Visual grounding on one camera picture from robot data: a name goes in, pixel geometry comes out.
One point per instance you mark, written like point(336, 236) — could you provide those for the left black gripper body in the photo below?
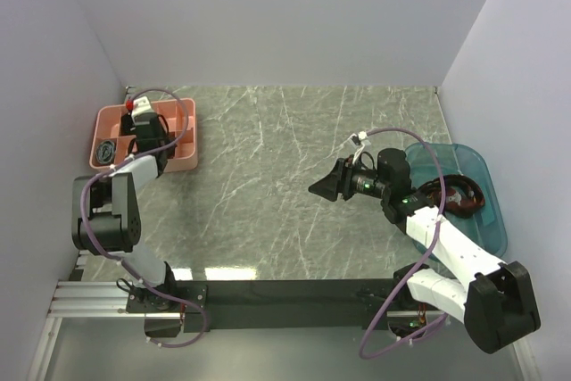
point(164, 138)

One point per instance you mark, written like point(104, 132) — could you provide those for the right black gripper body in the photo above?
point(357, 180)

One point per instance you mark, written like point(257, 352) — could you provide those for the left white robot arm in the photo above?
point(105, 215)

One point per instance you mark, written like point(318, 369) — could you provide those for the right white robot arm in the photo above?
point(493, 299)

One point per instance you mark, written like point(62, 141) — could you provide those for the black rolled tie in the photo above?
point(127, 127)

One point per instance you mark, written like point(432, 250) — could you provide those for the pink compartment organizer tray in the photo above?
point(107, 126)

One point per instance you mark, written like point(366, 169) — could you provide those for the grey patterned rolled tie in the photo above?
point(105, 152)

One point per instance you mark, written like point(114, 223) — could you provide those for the dark red patterned tie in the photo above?
point(463, 197)

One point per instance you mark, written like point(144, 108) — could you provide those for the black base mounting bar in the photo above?
point(242, 304)

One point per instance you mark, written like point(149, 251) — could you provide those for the teal transparent plastic bin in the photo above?
point(486, 227)

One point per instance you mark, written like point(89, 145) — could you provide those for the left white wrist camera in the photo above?
point(139, 106)

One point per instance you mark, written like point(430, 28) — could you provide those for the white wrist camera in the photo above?
point(139, 106)
point(360, 142)

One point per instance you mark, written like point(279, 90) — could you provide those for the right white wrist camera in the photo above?
point(360, 142)

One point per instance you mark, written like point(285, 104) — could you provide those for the aluminium frame rail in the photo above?
point(74, 300)

